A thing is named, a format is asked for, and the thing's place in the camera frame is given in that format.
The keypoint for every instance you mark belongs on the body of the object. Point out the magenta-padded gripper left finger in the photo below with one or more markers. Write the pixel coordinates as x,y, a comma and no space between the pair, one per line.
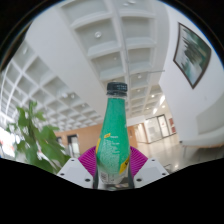
86,160

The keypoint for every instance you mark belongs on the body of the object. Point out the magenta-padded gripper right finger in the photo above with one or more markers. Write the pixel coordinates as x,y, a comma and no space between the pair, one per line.
138,161

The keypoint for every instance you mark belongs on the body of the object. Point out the green plastic drink bottle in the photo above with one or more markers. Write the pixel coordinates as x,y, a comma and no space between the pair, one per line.
113,133

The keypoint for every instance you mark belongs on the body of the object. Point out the green potted plant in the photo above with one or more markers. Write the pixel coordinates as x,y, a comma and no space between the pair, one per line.
40,143

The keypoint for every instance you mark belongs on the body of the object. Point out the long white bench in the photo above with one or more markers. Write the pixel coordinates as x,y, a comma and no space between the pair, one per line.
210,130

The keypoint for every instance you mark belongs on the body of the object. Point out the framed landscape picture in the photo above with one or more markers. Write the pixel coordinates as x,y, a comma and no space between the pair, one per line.
192,53

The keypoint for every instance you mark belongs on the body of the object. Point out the recessed ceiling lights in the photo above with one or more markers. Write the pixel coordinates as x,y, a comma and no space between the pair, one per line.
97,34

